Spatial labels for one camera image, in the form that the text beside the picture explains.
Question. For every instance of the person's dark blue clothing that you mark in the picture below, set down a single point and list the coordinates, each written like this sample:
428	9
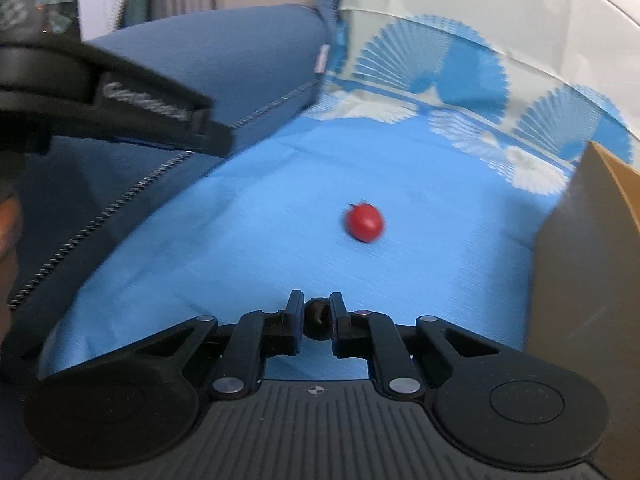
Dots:
17	440

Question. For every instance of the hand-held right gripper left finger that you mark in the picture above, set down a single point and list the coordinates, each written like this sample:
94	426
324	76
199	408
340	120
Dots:
297	327

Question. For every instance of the red cherry tomato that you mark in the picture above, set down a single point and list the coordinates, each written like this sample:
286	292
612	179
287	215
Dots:
365	222

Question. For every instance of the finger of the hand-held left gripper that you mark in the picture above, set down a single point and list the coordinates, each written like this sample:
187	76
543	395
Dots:
150	107

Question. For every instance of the dark blue zippered cushion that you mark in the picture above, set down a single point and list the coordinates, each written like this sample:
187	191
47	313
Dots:
200	60

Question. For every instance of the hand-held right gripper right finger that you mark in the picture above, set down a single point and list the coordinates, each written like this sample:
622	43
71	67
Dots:
336	330

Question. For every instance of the person's left hand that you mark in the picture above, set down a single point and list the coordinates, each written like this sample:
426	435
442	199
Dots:
7	240

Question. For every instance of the small dark berry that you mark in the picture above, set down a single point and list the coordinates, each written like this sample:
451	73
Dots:
316	317

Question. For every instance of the brown cardboard box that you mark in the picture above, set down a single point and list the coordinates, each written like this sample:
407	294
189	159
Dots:
585	270

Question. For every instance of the blue fan-print tablecloth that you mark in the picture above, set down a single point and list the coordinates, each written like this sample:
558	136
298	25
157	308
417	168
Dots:
250	240

